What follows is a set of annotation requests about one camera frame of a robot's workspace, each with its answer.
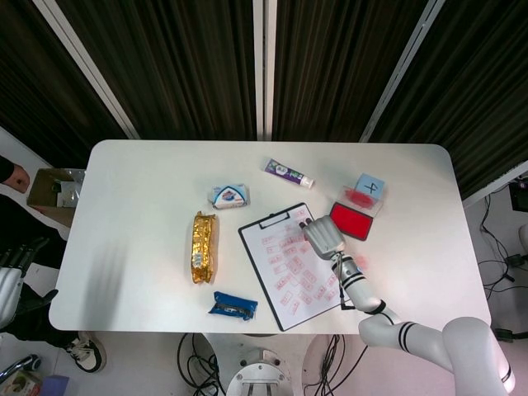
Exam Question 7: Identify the brown cardboard box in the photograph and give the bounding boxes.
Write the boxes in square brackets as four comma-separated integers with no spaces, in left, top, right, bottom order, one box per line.
[26,167,87,230]

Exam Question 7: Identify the purple block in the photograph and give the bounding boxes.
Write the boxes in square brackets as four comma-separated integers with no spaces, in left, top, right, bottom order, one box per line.
[42,375,69,396]

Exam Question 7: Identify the white frame post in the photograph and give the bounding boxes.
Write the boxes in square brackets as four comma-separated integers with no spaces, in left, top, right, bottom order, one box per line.
[32,0,140,140]
[252,0,278,141]
[359,0,447,143]

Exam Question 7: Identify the bystander bare hand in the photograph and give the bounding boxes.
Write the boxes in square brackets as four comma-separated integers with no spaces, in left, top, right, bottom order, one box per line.
[0,163,31,193]

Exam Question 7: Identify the printed carton box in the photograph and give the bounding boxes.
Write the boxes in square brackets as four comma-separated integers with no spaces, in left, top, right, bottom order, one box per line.
[0,369,43,396]

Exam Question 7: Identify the blue plastic packet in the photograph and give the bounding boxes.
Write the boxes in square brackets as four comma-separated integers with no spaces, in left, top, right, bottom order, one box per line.
[208,290,260,322]

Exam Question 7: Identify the silver foil bags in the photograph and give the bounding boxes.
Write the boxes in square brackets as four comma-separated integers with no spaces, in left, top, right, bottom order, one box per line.
[55,168,87,207]

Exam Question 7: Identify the thin black floor cables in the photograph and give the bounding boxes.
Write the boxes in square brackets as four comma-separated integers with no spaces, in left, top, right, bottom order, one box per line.
[480,193,528,285]

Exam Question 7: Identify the blue card marked four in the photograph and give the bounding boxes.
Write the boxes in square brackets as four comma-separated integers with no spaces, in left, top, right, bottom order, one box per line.
[355,172,388,197]

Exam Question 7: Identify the clear ink pad lid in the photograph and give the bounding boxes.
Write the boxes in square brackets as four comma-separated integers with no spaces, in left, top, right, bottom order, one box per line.
[340,185,387,216]

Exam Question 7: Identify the black pleated curtain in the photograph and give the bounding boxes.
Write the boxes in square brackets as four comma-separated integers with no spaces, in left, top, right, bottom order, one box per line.
[57,0,265,141]
[274,0,430,141]
[370,0,528,199]
[0,0,129,160]

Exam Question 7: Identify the black clipboard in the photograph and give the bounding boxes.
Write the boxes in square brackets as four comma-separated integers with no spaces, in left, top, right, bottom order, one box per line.
[238,201,356,332]

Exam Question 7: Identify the black floor cable bundle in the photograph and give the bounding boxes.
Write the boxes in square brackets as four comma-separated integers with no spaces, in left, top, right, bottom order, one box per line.
[177,332,226,396]
[317,333,347,396]

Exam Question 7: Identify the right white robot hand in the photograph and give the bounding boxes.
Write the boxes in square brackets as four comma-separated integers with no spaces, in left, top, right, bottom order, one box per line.
[297,214,347,262]

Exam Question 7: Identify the white table pedestal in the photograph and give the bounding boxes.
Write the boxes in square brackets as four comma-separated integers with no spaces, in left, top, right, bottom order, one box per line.
[201,332,347,396]

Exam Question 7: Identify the gold foil snack package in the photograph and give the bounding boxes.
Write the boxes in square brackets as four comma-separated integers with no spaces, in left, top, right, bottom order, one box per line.
[189,210,221,285]

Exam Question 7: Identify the black box with green light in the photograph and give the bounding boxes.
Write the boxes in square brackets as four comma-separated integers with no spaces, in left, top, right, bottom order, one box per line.
[509,181,528,211]

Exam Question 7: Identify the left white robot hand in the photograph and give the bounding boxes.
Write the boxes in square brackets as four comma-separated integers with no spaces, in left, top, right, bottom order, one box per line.
[0,237,59,328]

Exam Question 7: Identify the white frame rail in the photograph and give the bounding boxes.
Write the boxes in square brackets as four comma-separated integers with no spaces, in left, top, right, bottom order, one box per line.
[460,159,528,207]

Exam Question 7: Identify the purple toothpaste tube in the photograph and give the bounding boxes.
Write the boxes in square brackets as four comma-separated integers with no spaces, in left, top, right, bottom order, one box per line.
[262,158,316,190]

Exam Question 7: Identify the black white sneaker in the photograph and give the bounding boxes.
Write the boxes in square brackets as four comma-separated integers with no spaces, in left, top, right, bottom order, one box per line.
[65,332,107,374]

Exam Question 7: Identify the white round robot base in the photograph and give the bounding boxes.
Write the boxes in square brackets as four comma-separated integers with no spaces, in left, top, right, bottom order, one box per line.
[225,348,299,396]

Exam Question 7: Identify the silver bar with black grip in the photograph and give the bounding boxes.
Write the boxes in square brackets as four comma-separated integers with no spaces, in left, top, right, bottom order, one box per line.
[0,353,43,379]

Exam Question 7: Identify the red ink pad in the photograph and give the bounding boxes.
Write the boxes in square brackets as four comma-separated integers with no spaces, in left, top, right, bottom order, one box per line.
[328,202,375,242]

